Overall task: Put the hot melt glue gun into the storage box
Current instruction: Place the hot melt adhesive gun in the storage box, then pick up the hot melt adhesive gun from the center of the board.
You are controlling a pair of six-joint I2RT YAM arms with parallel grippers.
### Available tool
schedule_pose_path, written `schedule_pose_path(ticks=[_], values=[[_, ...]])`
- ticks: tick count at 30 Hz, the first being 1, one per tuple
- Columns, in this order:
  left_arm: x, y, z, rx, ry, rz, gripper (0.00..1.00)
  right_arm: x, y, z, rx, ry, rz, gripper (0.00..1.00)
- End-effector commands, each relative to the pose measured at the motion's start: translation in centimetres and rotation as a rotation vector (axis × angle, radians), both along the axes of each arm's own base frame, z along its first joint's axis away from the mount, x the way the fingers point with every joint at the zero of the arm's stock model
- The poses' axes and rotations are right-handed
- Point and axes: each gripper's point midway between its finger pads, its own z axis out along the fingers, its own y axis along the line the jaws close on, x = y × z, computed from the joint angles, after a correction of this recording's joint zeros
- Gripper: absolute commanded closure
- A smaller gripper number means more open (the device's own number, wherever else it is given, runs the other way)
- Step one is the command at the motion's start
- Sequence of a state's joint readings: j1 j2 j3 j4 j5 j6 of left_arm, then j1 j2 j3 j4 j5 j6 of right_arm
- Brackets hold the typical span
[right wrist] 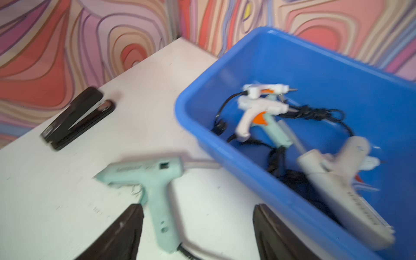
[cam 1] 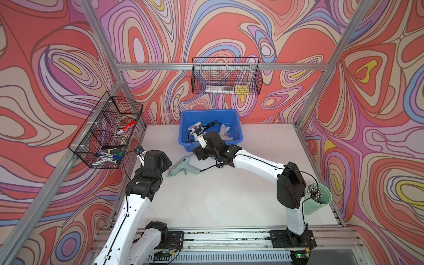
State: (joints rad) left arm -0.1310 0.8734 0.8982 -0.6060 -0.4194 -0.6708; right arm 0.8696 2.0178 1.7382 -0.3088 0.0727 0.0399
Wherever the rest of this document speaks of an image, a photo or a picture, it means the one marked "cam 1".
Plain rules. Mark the blue marker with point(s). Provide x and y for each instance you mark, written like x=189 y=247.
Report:
x=109 y=155

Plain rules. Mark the large white blue glue gun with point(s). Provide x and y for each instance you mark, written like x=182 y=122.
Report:
x=196 y=129

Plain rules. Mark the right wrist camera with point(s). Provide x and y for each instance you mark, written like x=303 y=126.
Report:
x=201 y=140

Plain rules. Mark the white orange glue gun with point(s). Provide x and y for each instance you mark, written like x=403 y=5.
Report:
x=224 y=133

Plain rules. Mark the black wire basket rear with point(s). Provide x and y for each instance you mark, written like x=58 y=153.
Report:
x=226 y=71

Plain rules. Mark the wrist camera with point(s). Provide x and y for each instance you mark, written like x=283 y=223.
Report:
x=140 y=153
x=201 y=140

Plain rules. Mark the large mint glue gun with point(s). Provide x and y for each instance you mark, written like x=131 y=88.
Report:
x=184 y=166

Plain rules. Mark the yellow block in basket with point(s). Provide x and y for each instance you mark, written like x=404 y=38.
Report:
x=241 y=90

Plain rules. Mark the black wire basket left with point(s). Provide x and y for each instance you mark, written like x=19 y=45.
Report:
x=98 y=134

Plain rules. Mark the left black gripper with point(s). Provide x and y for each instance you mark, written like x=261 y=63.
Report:
x=167 y=162

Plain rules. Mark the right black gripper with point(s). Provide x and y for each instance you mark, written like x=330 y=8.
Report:
x=200 y=153

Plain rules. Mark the green plastic cup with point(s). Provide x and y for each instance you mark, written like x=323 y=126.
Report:
x=317 y=197

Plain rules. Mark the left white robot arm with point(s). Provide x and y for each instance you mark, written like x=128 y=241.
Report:
x=120 y=248

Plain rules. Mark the red marker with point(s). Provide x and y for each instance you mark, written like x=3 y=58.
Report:
x=126 y=128

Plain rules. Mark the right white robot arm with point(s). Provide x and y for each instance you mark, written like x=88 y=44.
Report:
x=289 y=182

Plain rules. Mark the black wire basket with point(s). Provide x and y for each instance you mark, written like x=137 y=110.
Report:
x=226 y=71
x=98 y=134

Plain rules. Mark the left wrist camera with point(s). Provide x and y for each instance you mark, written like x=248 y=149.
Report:
x=140 y=153

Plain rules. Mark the blue plastic storage box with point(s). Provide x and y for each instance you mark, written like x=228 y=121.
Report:
x=211 y=120

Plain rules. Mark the clear box in basket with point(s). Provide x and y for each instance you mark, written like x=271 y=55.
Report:
x=213 y=89

